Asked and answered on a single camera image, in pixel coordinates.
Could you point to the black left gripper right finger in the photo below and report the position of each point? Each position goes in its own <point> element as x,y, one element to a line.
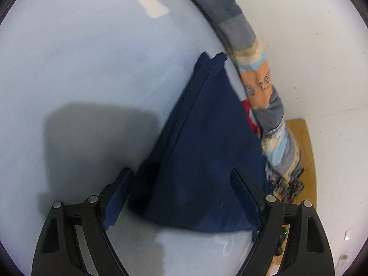
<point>292,231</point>

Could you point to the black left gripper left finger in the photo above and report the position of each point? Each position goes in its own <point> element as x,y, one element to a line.
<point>58,251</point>

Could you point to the navy shirt with red collar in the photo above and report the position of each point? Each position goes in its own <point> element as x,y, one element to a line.
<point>185,182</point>

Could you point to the wooden headboard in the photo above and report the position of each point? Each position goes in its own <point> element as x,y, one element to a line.
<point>300,131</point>

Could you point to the dark patterned crumpled garment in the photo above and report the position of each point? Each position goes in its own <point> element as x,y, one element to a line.
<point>286,191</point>

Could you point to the striped patchwork rolled quilt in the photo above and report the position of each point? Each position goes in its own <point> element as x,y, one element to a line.
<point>238,37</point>

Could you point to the light blue cloud bedsheet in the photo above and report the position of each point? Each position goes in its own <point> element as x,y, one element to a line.
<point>86,88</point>

